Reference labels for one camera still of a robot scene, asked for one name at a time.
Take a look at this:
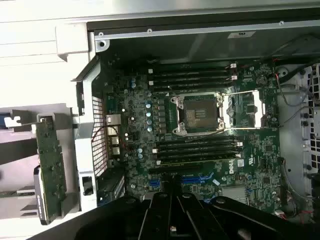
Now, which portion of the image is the grey metal disk bay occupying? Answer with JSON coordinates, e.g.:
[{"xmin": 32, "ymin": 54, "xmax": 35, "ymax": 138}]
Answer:
[{"xmin": 277, "ymin": 62, "xmax": 320, "ymax": 201}]

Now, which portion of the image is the silver chipset heatsink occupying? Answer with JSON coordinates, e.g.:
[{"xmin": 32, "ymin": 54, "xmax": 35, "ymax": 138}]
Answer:
[{"xmin": 222, "ymin": 186, "xmax": 247, "ymax": 203}]

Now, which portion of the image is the black RAM slot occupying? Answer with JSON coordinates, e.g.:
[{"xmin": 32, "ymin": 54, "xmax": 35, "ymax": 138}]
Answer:
[
  {"xmin": 152, "ymin": 142, "xmax": 243, "ymax": 153},
  {"xmin": 158, "ymin": 136, "xmax": 241, "ymax": 145},
  {"xmin": 152, "ymin": 62, "xmax": 237, "ymax": 71},
  {"xmin": 158, "ymin": 149, "xmax": 238, "ymax": 158},
  {"xmin": 148, "ymin": 69, "xmax": 233, "ymax": 78},
  {"xmin": 152, "ymin": 75, "xmax": 238, "ymax": 84},
  {"xmin": 148, "ymin": 81, "xmax": 232, "ymax": 91},
  {"xmin": 156, "ymin": 154, "xmax": 242, "ymax": 166}
]

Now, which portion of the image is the blue expansion slot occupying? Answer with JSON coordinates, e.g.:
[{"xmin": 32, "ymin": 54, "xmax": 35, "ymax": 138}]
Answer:
[{"xmin": 180, "ymin": 174, "xmax": 201, "ymax": 185}]

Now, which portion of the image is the grey parts rack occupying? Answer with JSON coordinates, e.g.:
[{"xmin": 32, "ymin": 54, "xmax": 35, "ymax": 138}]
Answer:
[{"xmin": 0, "ymin": 103, "xmax": 81, "ymax": 221}]

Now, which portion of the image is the CPU socket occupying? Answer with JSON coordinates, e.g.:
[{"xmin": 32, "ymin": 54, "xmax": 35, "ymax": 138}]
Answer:
[{"xmin": 169, "ymin": 92, "xmax": 225, "ymax": 136}]

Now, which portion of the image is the silver socket cover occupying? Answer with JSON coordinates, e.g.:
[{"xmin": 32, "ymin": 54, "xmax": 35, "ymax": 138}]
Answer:
[{"xmin": 221, "ymin": 89, "xmax": 267, "ymax": 130}]

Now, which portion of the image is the black and silver PC case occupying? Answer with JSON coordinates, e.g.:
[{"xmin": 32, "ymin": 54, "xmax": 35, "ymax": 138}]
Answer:
[{"xmin": 56, "ymin": 8, "xmax": 320, "ymax": 226}]

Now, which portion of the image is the green RAM stick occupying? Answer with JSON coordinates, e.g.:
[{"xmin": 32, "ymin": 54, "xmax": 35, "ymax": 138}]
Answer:
[{"xmin": 0, "ymin": 190, "xmax": 36, "ymax": 198}]

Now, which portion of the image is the green motherboard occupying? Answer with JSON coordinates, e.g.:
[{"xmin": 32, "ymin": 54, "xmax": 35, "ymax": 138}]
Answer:
[{"xmin": 103, "ymin": 59, "xmax": 283, "ymax": 216}]

